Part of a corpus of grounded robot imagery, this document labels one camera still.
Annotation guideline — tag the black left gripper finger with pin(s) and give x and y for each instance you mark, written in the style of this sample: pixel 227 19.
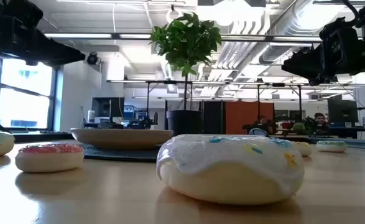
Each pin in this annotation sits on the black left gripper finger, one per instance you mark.
pixel 54 56

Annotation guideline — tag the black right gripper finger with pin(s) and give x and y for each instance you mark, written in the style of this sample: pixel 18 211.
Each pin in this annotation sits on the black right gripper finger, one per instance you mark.
pixel 320 80
pixel 306 63

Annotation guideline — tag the small green frosted donut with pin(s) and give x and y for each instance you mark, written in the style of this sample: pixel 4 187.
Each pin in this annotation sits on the small green frosted donut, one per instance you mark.
pixel 331 147

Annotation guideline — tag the small cream donut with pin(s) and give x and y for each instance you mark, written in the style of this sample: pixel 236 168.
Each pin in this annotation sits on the small cream donut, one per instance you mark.
pixel 306 148

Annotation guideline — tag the small pink sprinkled donut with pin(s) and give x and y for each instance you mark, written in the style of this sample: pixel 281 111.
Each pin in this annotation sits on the small pink sprinkled donut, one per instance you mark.
pixel 48 161

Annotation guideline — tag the large white sprinkled donut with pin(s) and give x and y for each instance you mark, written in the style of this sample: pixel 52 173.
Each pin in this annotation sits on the large white sprinkled donut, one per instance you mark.
pixel 225 174

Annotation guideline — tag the black computer monitor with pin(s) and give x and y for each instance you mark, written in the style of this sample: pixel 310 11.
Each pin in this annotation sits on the black computer monitor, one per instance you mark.
pixel 107 107
pixel 342 111

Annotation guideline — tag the person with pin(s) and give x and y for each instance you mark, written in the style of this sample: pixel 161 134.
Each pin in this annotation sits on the person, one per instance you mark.
pixel 320 119
pixel 263 123

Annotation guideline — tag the small green bush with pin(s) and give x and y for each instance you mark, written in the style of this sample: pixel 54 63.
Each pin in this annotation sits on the small green bush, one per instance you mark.
pixel 299 128

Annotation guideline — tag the large window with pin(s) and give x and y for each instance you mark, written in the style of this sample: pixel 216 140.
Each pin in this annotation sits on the large window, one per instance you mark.
pixel 23 102

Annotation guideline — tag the orange partition panel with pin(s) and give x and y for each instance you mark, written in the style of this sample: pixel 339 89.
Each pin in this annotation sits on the orange partition panel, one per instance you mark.
pixel 247 116

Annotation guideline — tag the blue rounded object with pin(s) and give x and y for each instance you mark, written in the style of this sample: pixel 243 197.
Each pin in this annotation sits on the blue rounded object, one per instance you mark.
pixel 258 132

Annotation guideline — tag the large beige plate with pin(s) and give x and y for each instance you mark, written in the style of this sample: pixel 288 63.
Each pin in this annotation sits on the large beige plate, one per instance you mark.
pixel 121 138

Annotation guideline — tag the black partition panel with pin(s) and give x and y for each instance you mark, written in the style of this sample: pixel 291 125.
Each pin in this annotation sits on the black partition panel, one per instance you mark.
pixel 213 118

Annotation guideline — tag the dark woven round placemat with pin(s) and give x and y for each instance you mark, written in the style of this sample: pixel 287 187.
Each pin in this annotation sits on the dark woven round placemat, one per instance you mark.
pixel 120 154

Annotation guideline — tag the green leafy plant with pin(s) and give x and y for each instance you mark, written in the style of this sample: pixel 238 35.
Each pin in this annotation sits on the green leafy plant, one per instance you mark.
pixel 185 43

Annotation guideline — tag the black plant pot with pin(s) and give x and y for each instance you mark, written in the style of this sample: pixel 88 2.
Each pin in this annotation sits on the black plant pot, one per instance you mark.
pixel 184 123

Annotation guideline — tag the black ceiling camera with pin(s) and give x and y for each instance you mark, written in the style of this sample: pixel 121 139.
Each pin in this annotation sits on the black ceiling camera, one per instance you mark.
pixel 92 58

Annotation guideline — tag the silver ventilation duct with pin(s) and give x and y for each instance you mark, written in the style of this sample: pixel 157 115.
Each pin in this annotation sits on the silver ventilation duct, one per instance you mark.
pixel 294 25

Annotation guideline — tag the black overhead frame bar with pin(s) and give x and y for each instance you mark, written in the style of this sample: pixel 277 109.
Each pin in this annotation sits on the black overhead frame bar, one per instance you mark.
pixel 247 38

